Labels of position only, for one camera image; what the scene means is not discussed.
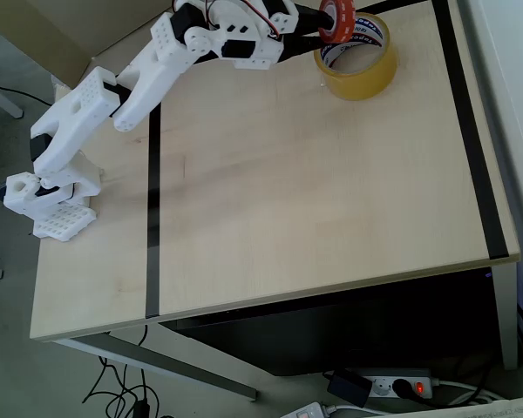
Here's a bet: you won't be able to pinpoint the red tape roll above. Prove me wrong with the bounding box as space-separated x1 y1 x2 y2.
317 0 357 44

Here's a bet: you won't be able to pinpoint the large yellow tape roll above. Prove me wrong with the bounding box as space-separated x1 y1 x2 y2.
314 11 399 102

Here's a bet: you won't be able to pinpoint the black tape strip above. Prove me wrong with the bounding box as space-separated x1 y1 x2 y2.
431 0 510 261
144 104 166 319
355 0 435 17

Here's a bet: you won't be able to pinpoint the brown cardboard box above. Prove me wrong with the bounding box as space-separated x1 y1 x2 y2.
0 0 184 91

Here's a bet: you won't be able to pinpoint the grey slanted table beam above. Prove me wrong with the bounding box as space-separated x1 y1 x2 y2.
54 333 259 401

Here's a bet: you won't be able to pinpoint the black power adapter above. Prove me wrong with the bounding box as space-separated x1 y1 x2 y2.
326 368 374 408

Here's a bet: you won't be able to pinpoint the grey upright table leg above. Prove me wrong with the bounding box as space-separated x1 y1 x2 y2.
490 263 519 371

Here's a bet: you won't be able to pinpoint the grey power strip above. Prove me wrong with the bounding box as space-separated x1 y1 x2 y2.
343 367 439 401

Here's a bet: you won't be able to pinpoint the black round plug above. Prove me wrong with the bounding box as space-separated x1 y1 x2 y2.
391 377 415 400

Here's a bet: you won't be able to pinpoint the white power strip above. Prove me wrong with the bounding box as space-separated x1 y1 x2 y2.
281 401 328 418

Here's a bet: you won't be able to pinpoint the printed paper sheet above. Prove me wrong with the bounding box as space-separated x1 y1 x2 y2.
374 394 523 418

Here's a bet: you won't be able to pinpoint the red white gripper servo wire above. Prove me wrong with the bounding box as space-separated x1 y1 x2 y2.
247 0 285 41

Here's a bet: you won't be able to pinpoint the black red looping servo wire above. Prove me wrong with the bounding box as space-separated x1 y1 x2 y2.
204 0 223 30

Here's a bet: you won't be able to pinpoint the thin black cable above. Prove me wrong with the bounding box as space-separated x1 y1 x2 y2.
0 79 54 107

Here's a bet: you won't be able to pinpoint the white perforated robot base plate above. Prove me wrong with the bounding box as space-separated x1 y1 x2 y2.
32 203 98 241

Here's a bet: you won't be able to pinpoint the black floor cable bundle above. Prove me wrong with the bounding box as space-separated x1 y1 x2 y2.
82 324 160 418

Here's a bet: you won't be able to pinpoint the white cables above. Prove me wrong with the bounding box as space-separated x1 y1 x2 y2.
435 378 502 406

